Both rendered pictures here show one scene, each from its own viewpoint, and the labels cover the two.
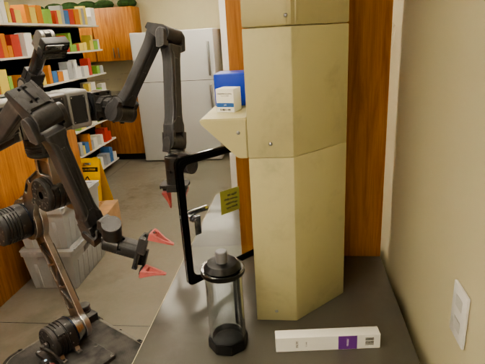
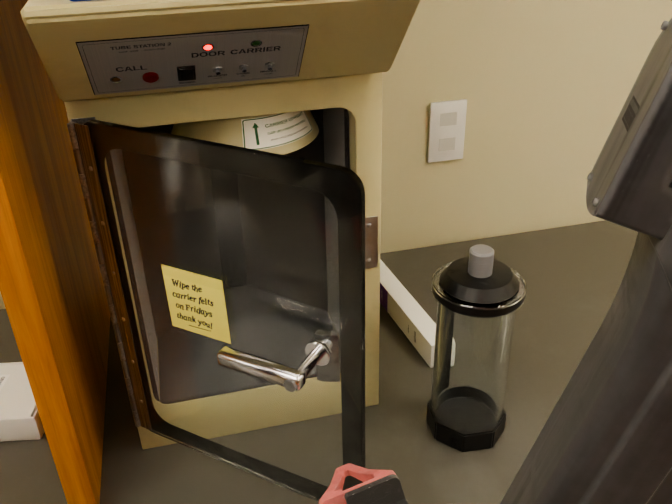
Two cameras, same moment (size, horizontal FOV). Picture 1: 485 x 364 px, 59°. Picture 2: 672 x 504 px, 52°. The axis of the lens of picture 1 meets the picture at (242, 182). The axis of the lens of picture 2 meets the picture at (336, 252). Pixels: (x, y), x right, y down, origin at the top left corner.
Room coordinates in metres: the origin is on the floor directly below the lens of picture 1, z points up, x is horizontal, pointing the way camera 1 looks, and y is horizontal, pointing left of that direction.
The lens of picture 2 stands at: (1.33, 0.63, 1.60)
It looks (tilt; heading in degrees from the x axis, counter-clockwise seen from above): 30 degrees down; 249
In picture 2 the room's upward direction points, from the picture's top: 1 degrees counter-clockwise
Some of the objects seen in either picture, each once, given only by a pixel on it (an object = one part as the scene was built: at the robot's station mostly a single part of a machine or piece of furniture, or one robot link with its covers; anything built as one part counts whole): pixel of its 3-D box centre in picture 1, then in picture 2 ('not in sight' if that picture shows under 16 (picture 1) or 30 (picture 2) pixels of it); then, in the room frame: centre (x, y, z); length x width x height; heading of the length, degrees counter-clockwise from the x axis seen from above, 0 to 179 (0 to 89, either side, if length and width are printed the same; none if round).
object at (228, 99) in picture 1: (229, 99); not in sight; (1.14, 0.02, 1.54); 0.05 x 0.05 x 0.06; 67
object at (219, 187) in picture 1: (222, 210); (227, 328); (1.23, 0.07, 1.19); 0.30 x 0.01 x 0.40; 130
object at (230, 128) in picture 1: (232, 126); (232, 41); (1.18, 0.02, 1.46); 0.32 x 0.11 x 0.10; 172
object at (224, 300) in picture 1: (225, 304); (471, 353); (0.93, 0.06, 1.06); 0.11 x 0.11 x 0.21
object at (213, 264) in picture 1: (221, 262); (479, 274); (0.93, 0.06, 1.18); 0.09 x 0.09 x 0.07
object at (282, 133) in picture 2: not in sight; (243, 111); (1.14, -0.14, 1.34); 0.18 x 0.18 x 0.05
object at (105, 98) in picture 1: (107, 105); not in sight; (1.81, 0.54, 1.45); 0.09 x 0.08 x 0.12; 142
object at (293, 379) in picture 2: not in sight; (272, 358); (1.20, 0.14, 1.20); 0.10 x 0.05 x 0.03; 130
